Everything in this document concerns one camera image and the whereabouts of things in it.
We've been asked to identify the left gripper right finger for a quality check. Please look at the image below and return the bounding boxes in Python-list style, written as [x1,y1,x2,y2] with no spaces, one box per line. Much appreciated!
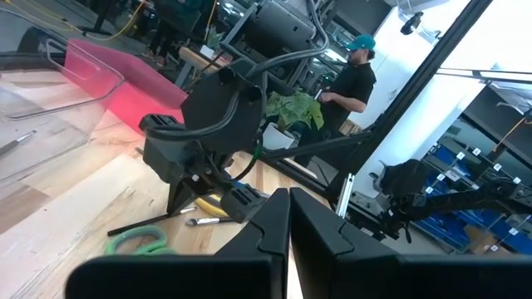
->
[289,187,532,299]

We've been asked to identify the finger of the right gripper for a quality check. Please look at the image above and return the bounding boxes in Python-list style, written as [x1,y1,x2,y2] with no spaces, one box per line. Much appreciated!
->
[219,184,268,224]
[139,112,200,215]

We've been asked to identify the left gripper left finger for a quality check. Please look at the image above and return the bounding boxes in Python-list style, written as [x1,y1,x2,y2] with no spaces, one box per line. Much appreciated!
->
[65,187,292,299]

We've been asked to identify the yellow-handled scissors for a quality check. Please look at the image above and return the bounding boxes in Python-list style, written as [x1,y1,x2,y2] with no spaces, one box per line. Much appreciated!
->
[194,194,231,219]

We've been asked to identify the fluffy black-handled brush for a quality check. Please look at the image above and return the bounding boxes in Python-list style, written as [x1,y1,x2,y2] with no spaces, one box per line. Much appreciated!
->
[185,215,234,228]

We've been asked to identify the black paintbrush silver ferrule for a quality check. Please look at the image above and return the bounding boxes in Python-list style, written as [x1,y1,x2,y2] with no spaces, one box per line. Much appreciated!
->
[106,205,199,238]

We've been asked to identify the green-handled scissors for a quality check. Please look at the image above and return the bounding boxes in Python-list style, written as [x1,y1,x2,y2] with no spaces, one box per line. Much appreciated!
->
[103,225,178,257]

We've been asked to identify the thin dark paintbrush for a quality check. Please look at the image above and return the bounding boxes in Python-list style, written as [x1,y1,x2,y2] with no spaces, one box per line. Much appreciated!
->
[0,129,38,159]

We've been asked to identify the rack with blue bins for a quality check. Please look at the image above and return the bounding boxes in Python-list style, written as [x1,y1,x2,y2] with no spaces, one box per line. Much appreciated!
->
[409,140,532,255]

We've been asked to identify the white plant pot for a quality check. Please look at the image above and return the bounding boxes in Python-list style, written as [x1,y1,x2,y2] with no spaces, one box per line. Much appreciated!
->
[261,121,297,151]

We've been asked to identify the wooden background table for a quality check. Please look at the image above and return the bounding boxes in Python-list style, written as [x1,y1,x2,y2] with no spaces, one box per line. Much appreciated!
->
[177,45,234,75]

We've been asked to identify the red translucent plastic bin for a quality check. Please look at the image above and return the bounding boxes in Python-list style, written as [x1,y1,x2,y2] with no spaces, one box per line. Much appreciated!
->
[63,37,190,136]

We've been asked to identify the green leafy plant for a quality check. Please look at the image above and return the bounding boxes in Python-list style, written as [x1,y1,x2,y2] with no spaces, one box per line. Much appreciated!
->
[265,90,326,134]

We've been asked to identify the clear plastic bin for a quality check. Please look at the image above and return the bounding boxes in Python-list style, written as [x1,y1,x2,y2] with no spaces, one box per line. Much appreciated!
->
[0,7,126,186]

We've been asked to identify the person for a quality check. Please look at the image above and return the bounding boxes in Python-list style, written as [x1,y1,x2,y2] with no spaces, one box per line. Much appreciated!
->
[313,33,378,140]

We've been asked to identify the thick right arm cable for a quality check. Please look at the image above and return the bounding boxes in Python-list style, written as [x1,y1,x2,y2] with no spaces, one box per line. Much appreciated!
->
[140,0,332,142]

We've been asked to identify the silver aluminium bracket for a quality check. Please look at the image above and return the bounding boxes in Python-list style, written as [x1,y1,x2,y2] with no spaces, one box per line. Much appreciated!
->
[334,172,357,220]

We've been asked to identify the black mounted camera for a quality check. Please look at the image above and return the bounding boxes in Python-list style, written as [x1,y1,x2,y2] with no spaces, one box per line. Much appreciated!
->
[399,11,425,37]

